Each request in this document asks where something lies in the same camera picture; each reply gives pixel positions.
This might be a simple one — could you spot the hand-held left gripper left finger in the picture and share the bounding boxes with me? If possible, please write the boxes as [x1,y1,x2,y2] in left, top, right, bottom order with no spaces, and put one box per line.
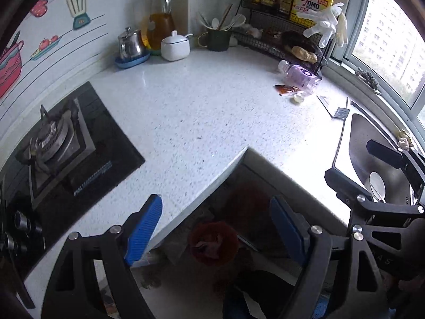
[40,194,163,319]

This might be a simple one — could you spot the spoon in sink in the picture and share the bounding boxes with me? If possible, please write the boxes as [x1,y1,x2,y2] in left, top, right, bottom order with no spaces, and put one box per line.
[369,172,387,203]

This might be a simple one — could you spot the steel sink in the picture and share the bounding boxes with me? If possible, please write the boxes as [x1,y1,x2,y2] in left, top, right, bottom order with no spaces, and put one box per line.
[332,101,425,207]

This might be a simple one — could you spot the black stove knob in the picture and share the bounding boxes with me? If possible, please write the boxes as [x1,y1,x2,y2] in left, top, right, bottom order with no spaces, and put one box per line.
[0,233,28,255]
[13,211,43,234]

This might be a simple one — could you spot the red trash bin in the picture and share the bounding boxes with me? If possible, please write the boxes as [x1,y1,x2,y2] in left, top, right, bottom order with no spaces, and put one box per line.
[188,220,240,267]

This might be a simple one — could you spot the white lidded seasoning jar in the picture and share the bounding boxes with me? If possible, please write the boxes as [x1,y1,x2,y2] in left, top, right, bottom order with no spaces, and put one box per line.
[161,31,191,61]

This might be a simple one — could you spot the dark dried food pile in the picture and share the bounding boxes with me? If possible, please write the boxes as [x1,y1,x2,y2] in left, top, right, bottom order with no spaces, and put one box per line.
[282,31,321,50]

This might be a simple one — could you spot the glass oil bottle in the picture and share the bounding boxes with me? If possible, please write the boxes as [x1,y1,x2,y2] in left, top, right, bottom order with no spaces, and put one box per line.
[146,0,176,53]

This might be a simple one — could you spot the cream rubber glove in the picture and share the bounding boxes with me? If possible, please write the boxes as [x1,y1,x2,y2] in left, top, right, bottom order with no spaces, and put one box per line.
[335,16,349,46]

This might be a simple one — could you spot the window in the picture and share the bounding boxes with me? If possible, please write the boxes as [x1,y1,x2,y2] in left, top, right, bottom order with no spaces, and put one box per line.
[342,0,425,123]

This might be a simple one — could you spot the black wire rack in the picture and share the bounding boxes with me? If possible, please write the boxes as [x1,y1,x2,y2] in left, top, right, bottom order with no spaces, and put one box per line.
[232,0,334,80]

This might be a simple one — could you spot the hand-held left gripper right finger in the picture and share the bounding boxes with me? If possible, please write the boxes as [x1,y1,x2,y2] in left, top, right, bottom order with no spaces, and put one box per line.
[270,195,390,319]

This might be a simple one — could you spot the blue tray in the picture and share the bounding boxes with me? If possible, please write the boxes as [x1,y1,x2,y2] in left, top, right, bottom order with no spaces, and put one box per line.
[114,51,151,69]

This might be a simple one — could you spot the white rubber glove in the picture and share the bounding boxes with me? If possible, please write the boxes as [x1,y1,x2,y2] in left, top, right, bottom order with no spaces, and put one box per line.
[303,3,344,48]

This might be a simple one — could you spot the blender wall sticker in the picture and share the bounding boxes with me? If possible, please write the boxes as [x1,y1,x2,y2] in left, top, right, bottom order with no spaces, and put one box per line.
[63,0,91,30]

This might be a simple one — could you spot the pair of chopsticks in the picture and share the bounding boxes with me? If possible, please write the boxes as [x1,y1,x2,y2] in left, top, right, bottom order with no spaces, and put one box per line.
[217,4,233,30]

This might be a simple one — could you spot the purple plastic bottle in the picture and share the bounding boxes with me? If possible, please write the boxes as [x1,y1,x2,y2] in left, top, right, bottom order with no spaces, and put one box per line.
[278,60,322,94]

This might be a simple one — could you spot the black gas stove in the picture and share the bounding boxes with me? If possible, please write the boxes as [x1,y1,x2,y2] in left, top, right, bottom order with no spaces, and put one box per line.
[0,81,146,281]

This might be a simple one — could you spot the ginger root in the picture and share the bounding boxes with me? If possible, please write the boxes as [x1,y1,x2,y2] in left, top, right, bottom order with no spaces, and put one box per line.
[291,46,318,63]

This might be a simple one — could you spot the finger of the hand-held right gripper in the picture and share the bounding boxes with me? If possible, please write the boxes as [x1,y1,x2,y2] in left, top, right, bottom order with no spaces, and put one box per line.
[366,140,425,207]
[325,168,416,231]

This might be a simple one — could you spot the cream lump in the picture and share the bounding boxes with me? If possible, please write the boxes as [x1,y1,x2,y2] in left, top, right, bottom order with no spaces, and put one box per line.
[398,129,415,150]

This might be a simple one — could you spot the dark scrubber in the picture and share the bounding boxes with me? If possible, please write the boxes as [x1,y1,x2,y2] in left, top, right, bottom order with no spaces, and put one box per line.
[355,67,379,90]

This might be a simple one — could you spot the person's right hand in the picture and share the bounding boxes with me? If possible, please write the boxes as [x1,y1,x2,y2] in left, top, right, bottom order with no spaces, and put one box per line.
[387,274,425,309]

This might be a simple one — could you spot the garlic bulbs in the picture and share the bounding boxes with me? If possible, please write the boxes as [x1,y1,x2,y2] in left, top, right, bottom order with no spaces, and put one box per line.
[244,23,263,38]

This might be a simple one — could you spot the dark green mug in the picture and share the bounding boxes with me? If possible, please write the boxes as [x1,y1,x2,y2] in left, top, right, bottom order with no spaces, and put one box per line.
[198,28,232,52]

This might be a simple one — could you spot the steel oil pot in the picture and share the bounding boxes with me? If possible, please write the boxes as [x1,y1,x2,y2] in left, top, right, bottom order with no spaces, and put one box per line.
[118,27,147,61]

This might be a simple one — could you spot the brown sauce packet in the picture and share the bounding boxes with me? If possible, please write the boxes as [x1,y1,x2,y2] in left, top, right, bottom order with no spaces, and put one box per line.
[274,85,301,97]

